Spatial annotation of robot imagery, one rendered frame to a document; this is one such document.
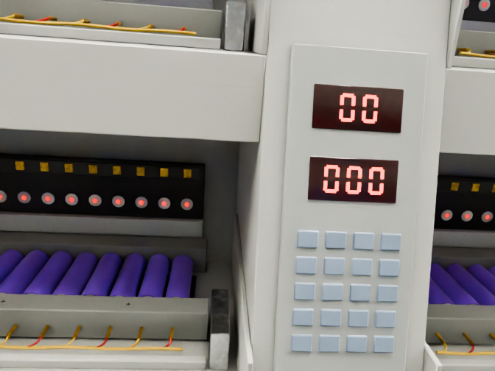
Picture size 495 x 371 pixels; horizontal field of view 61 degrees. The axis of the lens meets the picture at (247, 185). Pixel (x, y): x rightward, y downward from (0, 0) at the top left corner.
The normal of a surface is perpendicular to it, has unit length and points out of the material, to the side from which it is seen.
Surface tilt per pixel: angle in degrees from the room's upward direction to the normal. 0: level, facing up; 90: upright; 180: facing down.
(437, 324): 105
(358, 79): 90
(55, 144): 90
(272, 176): 90
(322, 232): 90
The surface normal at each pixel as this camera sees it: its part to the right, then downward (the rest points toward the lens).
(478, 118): 0.07, 0.32
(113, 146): 0.08, 0.06
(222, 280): 0.07, -0.95
